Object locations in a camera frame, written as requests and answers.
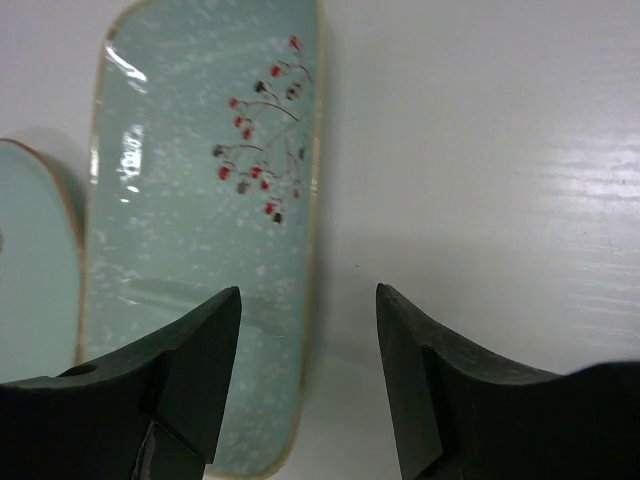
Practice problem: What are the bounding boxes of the teal round flower plate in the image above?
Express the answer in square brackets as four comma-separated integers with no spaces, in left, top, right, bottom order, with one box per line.
[1,139,81,383]

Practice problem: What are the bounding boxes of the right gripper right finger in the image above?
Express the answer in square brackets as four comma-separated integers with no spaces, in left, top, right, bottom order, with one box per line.
[376,284,639,479]

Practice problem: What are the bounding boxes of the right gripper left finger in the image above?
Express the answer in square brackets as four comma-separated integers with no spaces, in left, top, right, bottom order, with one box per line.
[1,287,242,480]

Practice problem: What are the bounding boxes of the teal rectangular divided plate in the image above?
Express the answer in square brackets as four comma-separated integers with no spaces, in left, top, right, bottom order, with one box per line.
[80,0,324,479]

